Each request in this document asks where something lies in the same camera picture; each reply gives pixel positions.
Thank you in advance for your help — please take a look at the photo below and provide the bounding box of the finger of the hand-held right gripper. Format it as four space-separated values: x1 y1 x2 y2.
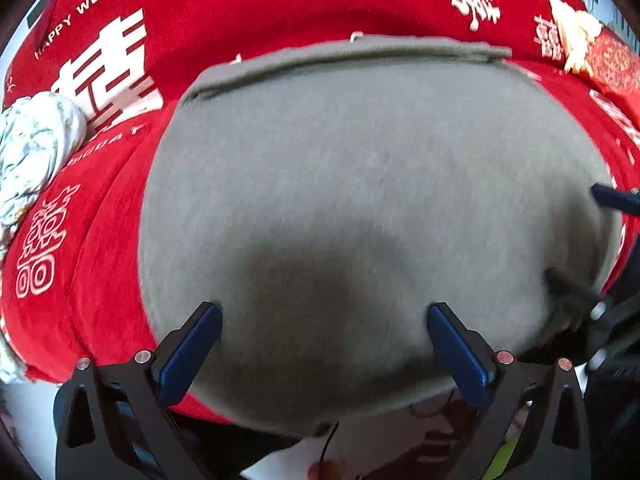
591 183 640 217
544 267 608 322

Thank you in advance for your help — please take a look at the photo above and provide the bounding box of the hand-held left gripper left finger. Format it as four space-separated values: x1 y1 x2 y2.
54 301 223 480

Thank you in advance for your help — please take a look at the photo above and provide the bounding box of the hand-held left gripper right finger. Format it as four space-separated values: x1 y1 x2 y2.
427 302 591 480

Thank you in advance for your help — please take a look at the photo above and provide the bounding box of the grey knit sweater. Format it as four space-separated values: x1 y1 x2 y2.
137 35 623 436

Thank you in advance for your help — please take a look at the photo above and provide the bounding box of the white red printed clothing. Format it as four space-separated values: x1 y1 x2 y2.
240 390 531 480

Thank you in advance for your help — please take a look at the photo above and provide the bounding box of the red patterned cushion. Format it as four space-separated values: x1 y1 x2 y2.
582 30 640 97

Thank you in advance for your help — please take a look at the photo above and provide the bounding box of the white floral cloth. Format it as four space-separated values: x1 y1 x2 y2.
0 92 93 256

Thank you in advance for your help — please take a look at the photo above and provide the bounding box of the red printed blanket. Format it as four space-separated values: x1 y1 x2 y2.
0 0 640 426

